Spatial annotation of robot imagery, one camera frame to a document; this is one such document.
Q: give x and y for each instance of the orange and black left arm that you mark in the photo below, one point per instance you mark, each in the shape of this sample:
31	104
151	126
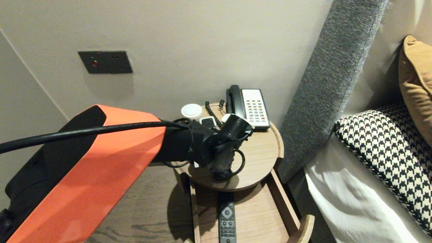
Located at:
101	175

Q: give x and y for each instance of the beige padded headboard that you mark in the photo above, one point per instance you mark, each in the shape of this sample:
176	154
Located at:
378	50

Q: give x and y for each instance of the white bed sheet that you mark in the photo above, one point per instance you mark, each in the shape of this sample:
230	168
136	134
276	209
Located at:
354	209

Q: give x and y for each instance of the black white desk telephone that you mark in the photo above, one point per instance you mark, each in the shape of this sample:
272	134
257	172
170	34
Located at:
258	111

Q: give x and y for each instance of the dark wall socket panel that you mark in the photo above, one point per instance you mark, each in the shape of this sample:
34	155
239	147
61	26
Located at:
111	62

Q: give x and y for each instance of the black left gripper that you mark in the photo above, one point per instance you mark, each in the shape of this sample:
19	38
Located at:
217	158

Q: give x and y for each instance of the mustard yellow pillow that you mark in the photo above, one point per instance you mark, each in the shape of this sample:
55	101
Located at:
418	84

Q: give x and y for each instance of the black telephone handset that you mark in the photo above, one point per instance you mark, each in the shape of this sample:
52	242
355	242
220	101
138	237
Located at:
235	101

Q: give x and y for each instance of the grey fabric headboard panel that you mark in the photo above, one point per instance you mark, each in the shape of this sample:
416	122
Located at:
330	84

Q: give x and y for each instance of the black white houndstooth pillow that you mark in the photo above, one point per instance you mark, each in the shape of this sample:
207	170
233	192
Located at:
388	152

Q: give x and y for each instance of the grey fabric bed base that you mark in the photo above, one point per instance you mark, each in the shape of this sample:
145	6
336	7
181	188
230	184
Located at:
303	202

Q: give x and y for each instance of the wooden nightstand drawer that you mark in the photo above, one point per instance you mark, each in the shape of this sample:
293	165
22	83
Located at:
263	219

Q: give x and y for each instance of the round wooden nightstand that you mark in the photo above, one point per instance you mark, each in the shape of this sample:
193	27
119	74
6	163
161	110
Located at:
263	152

